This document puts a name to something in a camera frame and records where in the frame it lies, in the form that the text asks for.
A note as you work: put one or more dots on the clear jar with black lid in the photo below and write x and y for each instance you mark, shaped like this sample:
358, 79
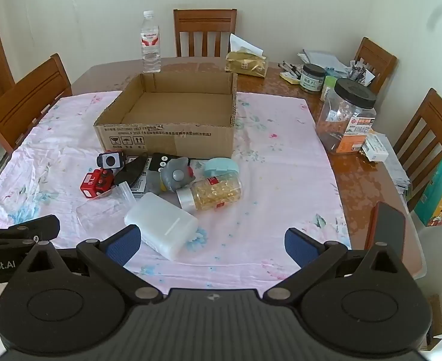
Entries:
344, 120

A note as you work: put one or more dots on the phone in red case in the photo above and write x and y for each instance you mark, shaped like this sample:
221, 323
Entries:
388, 229

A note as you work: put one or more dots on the white medicine box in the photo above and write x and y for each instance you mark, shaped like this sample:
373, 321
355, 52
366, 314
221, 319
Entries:
375, 148

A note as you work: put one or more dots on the pink floral cloth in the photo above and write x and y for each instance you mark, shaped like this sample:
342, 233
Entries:
266, 180

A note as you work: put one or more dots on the bundle of black pens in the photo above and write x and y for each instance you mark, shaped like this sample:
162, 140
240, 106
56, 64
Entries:
290, 67

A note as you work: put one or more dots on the white plastic box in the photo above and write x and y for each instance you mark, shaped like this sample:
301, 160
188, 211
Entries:
160, 222

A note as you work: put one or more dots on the red toy car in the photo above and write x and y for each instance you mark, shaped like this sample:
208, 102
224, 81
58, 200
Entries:
95, 184

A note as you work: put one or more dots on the pile of printed leaflets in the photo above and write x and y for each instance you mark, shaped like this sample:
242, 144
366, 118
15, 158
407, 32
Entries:
399, 169

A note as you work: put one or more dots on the clear plastic water bottle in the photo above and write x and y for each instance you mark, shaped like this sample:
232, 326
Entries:
150, 49

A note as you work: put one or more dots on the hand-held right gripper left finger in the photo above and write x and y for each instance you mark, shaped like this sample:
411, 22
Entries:
125, 244

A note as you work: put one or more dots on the black glasses case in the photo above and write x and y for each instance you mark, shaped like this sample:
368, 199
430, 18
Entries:
130, 169

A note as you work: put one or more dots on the teal round container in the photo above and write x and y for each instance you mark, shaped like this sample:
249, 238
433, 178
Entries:
221, 165

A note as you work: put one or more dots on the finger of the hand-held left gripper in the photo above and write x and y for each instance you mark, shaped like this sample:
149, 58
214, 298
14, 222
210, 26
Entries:
36, 228

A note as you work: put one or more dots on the pen holder with pens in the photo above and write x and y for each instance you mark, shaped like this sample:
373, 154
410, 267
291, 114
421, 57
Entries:
360, 73

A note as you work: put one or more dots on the black remote control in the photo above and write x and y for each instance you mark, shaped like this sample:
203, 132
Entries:
164, 160

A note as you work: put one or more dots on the gold tissue pack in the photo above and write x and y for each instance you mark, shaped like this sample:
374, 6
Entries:
245, 64

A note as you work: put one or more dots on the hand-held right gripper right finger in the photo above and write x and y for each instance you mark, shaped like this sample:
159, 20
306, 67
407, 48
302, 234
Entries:
299, 246

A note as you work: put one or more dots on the brown carton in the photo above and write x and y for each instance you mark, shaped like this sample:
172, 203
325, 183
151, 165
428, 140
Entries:
433, 323

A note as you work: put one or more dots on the wooden slatted dining chair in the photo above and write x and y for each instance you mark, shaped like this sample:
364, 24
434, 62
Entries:
431, 120
375, 54
205, 18
25, 97

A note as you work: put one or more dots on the white printed card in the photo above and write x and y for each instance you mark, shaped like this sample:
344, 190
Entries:
139, 188

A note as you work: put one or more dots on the cardboard box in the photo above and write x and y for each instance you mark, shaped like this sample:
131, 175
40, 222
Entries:
168, 139

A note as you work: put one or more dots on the stack of white papers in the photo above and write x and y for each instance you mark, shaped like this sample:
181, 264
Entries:
322, 58

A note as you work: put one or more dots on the clear plastic container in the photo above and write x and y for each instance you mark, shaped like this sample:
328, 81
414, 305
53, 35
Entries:
100, 214

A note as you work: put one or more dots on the dark jar with green label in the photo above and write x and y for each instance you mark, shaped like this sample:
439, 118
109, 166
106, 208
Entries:
312, 79

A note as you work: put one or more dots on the yellow sticky notes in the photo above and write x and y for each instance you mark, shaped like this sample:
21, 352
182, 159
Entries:
289, 77

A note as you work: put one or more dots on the spice bottle red cap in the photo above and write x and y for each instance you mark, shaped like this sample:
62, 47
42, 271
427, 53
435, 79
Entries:
213, 191

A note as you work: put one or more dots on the grey cup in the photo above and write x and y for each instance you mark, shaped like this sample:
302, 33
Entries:
175, 175

